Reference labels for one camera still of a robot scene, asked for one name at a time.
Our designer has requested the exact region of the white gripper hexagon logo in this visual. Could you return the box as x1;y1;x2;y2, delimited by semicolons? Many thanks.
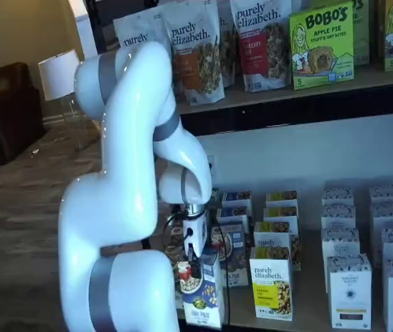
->
181;214;208;280

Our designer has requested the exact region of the blue white flax cereal box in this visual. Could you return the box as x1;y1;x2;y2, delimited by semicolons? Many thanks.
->
176;255;226;329
210;221;252;288
221;190;253;210
216;206;250;226

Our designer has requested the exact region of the yellow purely elizabeth box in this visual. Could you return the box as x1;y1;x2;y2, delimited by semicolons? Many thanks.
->
248;246;294;322
263;205;300;225
264;190;299;208
253;221;302;272

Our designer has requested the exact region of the wooden shelf board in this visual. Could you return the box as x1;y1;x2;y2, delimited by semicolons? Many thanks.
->
175;62;393;116
177;186;393;332

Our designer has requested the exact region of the green Bobo's apple pie box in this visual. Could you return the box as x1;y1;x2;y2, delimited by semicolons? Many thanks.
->
289;1;356;91

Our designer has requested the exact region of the orange purely elizabeth granola bag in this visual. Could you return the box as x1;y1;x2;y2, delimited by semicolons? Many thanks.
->
160;0;226;107

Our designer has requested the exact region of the red purely elizabeth granola bag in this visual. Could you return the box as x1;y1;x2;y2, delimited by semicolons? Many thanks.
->
229;0;293;93

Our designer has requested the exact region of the dark brown armchair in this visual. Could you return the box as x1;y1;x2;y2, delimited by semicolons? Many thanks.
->
0;61;48;167

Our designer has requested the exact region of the blue purely elizabeth granola bag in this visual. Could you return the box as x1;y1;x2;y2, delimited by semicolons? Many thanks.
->
112;9;172;55

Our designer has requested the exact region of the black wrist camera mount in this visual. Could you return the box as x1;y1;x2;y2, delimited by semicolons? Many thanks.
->
204;205;220;243

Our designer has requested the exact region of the black metal shelving frame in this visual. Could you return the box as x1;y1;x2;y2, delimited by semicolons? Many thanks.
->
85;0;393;332

